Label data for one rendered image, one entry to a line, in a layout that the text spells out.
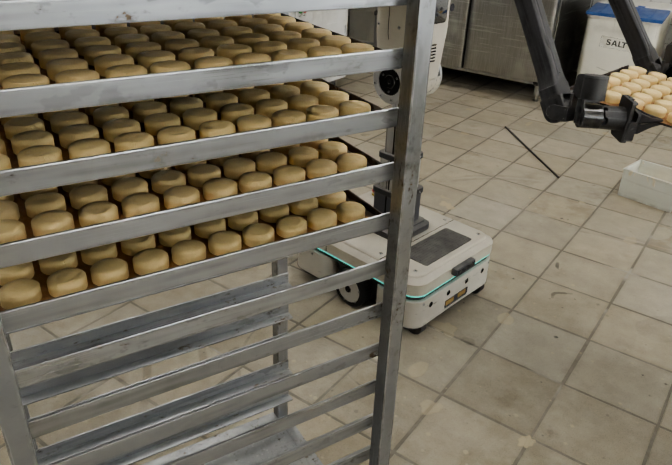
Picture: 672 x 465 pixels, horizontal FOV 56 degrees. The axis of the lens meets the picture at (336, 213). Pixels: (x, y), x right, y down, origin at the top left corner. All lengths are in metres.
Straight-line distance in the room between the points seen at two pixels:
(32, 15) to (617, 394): 2.06
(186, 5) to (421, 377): 1.67
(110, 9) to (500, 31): 4.70
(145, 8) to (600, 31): 4.76
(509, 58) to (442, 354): 3.41
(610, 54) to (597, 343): 3.20
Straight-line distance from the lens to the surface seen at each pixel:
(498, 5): 5.30
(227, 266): 0.93
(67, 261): 0.96
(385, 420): 1.29
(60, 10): 0.75
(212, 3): 0.80
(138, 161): 0.81
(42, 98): 0.77
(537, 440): 2.10
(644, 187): 3.77
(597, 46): 5.37
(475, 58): 5.43
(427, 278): 2.25
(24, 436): 0.95
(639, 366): 2.51
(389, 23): 2.19
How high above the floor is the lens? 1.44
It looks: 27 degrees down
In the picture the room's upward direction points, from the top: 2 degrees clockwise
